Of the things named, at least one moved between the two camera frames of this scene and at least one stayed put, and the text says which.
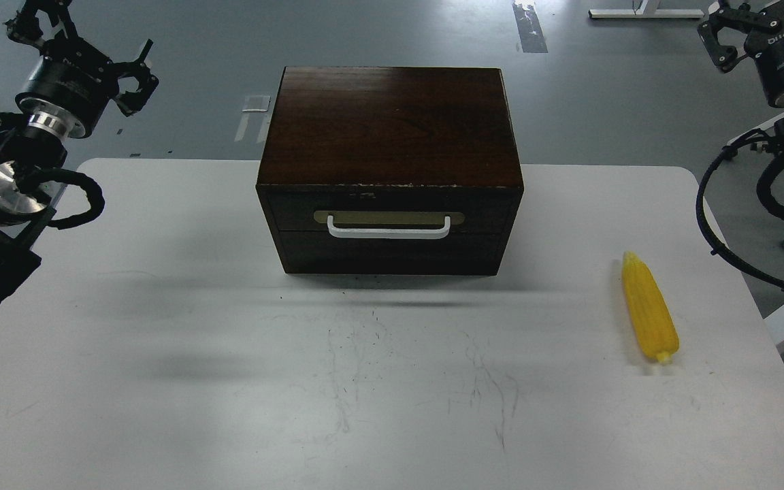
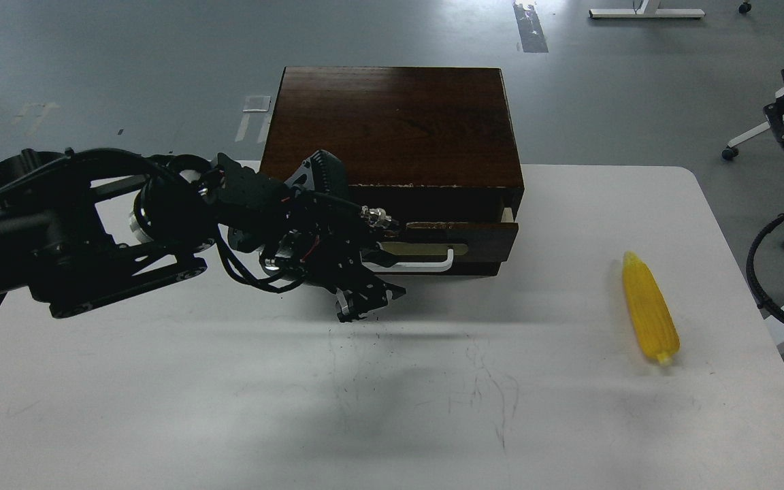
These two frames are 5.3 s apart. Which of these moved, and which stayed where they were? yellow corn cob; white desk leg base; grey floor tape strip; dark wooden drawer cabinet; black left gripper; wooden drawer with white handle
Moved: wooden drawer with white handle; black left gripper
Stayed: white desk leg base; yellow corn cob; grey floor tape strip; dark wooden drawer cabinet
